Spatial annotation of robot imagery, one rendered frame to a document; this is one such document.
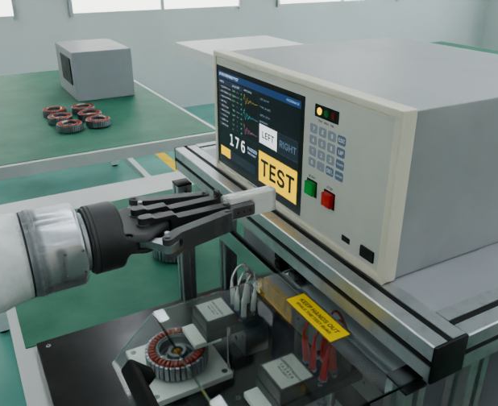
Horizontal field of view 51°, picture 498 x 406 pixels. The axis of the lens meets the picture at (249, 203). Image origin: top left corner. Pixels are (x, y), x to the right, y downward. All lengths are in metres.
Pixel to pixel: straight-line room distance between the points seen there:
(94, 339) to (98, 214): 0.58
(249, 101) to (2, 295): 0.45
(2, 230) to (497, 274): 0.55
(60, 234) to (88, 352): 0.57
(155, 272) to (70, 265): 0.79
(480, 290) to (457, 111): 0.20
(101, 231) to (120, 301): 0.70
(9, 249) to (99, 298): 0.75
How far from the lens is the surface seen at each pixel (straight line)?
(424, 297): 0.63
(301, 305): 0.67
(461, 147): 0.64
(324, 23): 6.53
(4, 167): 2.17
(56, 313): 1.25
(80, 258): 0.55
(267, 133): 0.77
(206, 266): 1.35
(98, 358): 1.08
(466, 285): 0.66
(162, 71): 5.63
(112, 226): 0.56
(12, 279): 0.54
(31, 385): 1.09
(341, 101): 0.62
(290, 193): 0.75
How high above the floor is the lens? 1.46
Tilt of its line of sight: 25 degrees down
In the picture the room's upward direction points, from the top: straight up
